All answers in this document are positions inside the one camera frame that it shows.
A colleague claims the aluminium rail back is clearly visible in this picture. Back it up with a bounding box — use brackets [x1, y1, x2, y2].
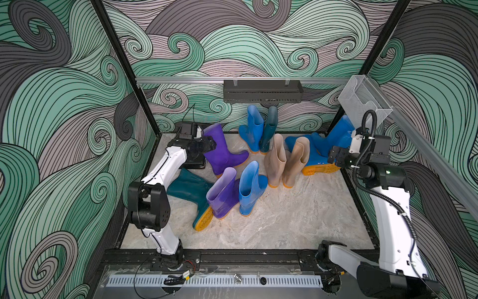
[136, 76, 349, 85]

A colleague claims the purple rain boot back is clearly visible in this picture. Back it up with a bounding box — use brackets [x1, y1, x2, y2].
[204, 123, 249, 178]

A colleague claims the black hard case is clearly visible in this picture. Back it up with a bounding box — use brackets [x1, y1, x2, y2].
[168, 122, 206, 169]

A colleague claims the blue rain boot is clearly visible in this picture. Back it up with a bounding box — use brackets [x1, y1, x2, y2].
[301, 132, 340, 176]
[311, 115, 355, 156]

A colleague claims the dark teal boot lying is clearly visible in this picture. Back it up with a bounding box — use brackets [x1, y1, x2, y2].
[167, 168, 213, 231]

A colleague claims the purple rain boot front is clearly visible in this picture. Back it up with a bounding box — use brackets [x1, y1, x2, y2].
[206, 167, 239, 219]

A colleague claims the black wall shelf tray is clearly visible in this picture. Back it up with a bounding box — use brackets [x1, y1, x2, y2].
[223, 79, 304, 105]

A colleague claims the light blue boot back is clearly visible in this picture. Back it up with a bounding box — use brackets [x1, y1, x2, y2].
[239, 105, 264, 153]

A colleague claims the purple rain boot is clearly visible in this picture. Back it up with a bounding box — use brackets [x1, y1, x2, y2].
[204, 123, 249, 178]
[206, 167, 239, 219]

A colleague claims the white perforated front strip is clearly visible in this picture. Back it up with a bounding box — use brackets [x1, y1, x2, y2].
[106, 274, 323, 289]

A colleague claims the beige rain boot large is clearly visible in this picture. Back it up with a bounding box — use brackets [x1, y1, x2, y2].
[264, 134, 287, 188]

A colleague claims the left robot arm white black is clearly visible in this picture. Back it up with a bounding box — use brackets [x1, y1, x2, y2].
[128, 122, 217, 259]

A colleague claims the light blue boot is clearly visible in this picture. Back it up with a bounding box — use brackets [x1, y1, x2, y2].
[239, 105, 264, 153]
[239, 161, 268, 217]

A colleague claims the aluminium rail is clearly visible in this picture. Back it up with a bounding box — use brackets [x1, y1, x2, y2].
[136, 76, 349, 85]
[368, 78, 478, 219]

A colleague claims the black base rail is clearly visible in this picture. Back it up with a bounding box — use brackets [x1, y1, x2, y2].
[101, 249, 332, 272]

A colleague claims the aluminium rail right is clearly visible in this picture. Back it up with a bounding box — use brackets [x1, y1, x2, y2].
[368, 78, 478, 219]

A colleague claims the light blue boot front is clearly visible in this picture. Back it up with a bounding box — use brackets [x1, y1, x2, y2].
[239, 161, 268, 217]

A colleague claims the dark teal boot back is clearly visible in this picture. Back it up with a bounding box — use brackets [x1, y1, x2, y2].
[260, 106, 278, 154]

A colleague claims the white mesh wire basket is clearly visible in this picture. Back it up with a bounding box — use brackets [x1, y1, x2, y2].
[338, 75, 393, 128]

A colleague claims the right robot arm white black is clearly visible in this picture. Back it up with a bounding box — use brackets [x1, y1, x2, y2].
[317, 133, 440, 299]

